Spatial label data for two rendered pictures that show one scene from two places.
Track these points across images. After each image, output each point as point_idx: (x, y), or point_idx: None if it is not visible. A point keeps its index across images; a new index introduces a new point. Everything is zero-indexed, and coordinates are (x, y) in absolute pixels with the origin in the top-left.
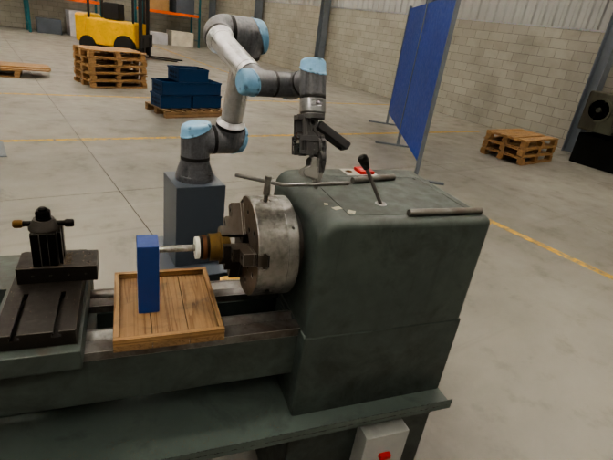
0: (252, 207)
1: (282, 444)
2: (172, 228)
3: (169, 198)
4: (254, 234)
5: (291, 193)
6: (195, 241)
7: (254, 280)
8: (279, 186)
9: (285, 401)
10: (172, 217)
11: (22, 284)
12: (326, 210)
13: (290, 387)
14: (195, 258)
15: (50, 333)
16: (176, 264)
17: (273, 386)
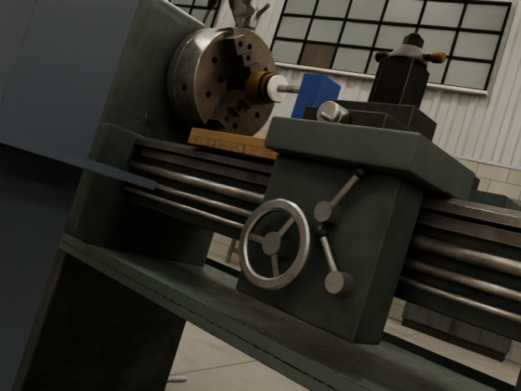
0: (263, 43)
1: (177, 320)
2: (93, 75)
3: (86, 5)
4: (268, 70)
5: (197, 25)
6: (284, 80)
7: (263, 118)
8: (168, 13)
9: (189, 263)
10: (100, 50)
11: None
12: None
13: (201, 240)
14: (281, 101)
15: None
16: (87, 152)
17: (174, 262)
